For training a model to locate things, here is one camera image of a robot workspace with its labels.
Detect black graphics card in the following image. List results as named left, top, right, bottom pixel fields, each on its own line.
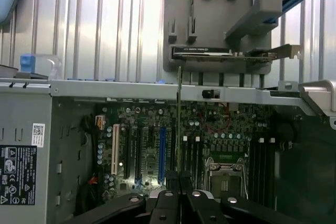
left=172, top=44, right=301, bottom=63

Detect black expansion slot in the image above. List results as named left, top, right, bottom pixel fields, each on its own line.
left=134, top=126, right=145, bottom=184
left=123, top=126, right=134, bottom=180

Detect blue expansion slot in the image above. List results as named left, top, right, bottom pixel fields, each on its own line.
left=158, top=126, right=168, bottom=184

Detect grey case handle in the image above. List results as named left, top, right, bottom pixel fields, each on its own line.
left=298, top=79, right=336, bottom=131

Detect clear bottle with blue cap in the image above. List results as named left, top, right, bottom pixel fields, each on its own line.
left=19, top=54, right=63, bottom=76

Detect white expansion slot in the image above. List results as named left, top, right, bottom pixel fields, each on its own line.
left=111, top=123, right=121, bottom=175

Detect red wire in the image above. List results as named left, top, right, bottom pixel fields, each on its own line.
left=198, top=102, right=233, bottom=133

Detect grey metal PC case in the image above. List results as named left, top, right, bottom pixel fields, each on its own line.
left=0, top=77, right=336, bottom=224

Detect green motherboard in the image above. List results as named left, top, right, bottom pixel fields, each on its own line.
left=94, top=102, right=276, bottom=201

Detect grey parts rack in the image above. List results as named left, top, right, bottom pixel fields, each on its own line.
left=162, top=0, right=285, bottom=88

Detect black RAM slots white latches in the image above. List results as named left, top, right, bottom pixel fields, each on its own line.
left=182, top=135, right=204, bottom=190
left=250, top=136, right=276, bottom=201

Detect grey power supply unit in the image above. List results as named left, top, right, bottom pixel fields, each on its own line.
left=0, top=80, right=53, bottom=224

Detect metal CPU socket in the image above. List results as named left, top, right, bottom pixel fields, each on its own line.
left=206, top=156, right=251, bottom=200

